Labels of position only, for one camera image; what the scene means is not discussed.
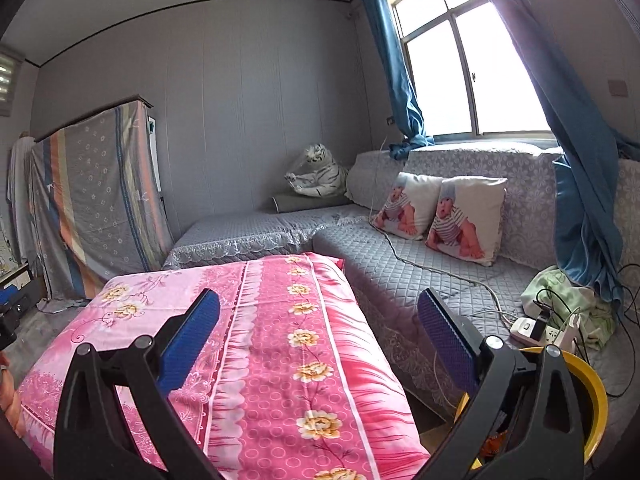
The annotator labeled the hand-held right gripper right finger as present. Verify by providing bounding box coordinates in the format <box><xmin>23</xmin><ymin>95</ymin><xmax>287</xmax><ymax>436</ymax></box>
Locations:
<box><xmin>415</xmin><ymin>287</ymin><xmax>588</xmax><ymax>480</ymax></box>

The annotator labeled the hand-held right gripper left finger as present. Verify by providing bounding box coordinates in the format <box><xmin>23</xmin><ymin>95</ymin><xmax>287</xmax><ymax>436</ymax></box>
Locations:
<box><xmin>52</xmin><ymin>287</ymin><xmax>223</xmax><ymax>480</ymax></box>

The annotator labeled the yellow bin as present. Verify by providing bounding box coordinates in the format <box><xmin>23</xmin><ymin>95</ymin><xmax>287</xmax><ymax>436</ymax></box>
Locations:
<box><xmin>452</xmin><ymin>347</ymin><xmax>608</xmax><ymax>471</ymax></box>

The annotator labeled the grey quilted sofa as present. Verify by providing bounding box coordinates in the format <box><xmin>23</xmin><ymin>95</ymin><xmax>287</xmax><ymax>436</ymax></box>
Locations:
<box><xmin>162</xmin><ymin>142</ymin><xmax>640</xmax><ymax>411</ymax></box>

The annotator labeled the white power strip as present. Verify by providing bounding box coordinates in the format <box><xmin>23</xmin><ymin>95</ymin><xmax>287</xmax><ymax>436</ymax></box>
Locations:
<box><xmin>510</xmin><ymin>316</ymin><xmax>576</xmax><ymax>348</ymax></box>

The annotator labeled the black charger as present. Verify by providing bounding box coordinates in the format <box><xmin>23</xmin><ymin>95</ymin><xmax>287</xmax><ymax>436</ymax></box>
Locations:
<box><xmin>527</xmin><ymin>300</ymin><xmax>551</xmax><ymax>343</ymax></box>

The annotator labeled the white hanging cloth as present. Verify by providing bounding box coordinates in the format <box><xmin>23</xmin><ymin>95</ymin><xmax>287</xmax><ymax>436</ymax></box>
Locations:
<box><xmin>6</xmin><ymin>135</ymin><xmax>36</xmax><ymax>261</ymax></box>

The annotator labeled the pink floral blanket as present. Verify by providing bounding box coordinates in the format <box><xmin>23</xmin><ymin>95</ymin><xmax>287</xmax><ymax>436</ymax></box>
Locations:
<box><xmin>15</xmin><ymin>252</ymin><xmax>433</xmax><ymax>480</ymax></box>

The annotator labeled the green cloth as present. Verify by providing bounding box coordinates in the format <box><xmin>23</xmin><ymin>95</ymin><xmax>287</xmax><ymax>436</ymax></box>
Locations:
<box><xmin>520</xmin><ymin>265</ymin><xmax>618</xmax><ymax>351</ymax></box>

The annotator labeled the baby print pillow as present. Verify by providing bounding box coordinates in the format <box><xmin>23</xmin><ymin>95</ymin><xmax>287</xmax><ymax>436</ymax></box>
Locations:
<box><xmin>371</xmin><ymin>172</ymin><xmax>446</xmax><ymax>241</ymax></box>
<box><xmin>425</xmin><ymin>176</ymin><xmax>508</xmax><ymax>267</ymax></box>

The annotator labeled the striped cloth covered wardrobe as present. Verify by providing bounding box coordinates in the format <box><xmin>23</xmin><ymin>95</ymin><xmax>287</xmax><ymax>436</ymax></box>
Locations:
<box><xmin>27</xmin><ymin>95</ymin><xmax>173</xmax><ymax>301</ymax></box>

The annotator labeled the grey pillow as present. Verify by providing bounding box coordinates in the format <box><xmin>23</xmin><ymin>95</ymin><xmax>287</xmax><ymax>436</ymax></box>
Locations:
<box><xmin>271</xmin><ymin>192</ymin><xmax>353</xmax><ymax>214</ymax></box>

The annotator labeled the long blue curtain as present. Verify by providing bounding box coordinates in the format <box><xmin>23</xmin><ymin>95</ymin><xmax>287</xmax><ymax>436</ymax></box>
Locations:
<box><xmin>470</xmin><ymin>0</ymin><xmax>640</xmax><ymax>303</ymax></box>

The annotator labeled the plush white tiger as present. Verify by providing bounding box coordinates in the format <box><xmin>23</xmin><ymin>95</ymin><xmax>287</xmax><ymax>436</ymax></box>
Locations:
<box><xmin>285</xmin><ymin>143</ymin><xmax>349</xmax><ymax>198</ymax></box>

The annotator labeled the window blind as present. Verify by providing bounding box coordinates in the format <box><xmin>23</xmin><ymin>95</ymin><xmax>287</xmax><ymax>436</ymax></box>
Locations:
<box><xmin>0</xmin><ymin>45</ymin><xmax>26</xmax><ymax>118</ymax></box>

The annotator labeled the window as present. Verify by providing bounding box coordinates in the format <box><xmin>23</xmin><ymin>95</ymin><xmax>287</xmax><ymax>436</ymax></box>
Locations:
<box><xmin>390</xmin><ymin>0</ymin><xmax>558</xmax><ymax>143</ymax></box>

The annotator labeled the short blue curtain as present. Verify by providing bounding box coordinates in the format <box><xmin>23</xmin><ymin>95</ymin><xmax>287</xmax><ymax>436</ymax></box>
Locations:
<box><xmin>361</xmin><ymin>0</ymin><xmax>436</xmax><ymax>161</ymax></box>

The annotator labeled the black cable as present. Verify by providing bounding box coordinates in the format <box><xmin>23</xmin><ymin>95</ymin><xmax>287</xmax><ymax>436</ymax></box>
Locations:
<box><xmin>532</xmin><ymin>260</ymin><xmax>640</xmax><ymax>396</ymax></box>

